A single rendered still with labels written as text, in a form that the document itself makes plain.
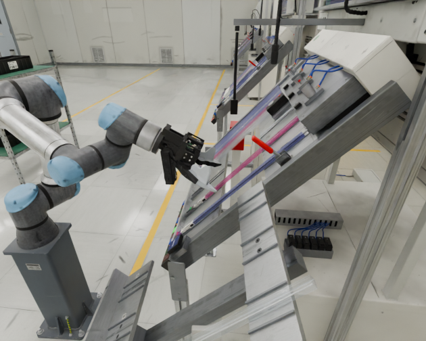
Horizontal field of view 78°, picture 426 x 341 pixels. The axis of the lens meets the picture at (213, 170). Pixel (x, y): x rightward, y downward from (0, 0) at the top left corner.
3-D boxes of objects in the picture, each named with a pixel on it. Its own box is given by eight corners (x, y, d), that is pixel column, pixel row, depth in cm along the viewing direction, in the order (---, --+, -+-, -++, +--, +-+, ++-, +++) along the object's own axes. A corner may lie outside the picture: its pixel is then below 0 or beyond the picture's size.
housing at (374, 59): (391, 119, 54) (350, 69, 51) (327, 76, 97) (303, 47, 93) (431, 90, 51) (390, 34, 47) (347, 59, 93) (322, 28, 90)
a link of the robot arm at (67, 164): (-46, 80, 74) (62, 164, 59) (-2, 74, 82) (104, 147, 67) (-33, 116, 81) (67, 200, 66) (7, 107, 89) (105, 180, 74)
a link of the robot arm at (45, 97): (36, 201, 114) (-2, 74, 83) (68, 186, 125) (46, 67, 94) (52, 215, 110) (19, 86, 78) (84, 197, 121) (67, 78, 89)
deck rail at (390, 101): (183, 270, 81) (168, 259, 79) (184, 265, 83) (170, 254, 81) (414, 104, 51) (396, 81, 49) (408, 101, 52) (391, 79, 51)
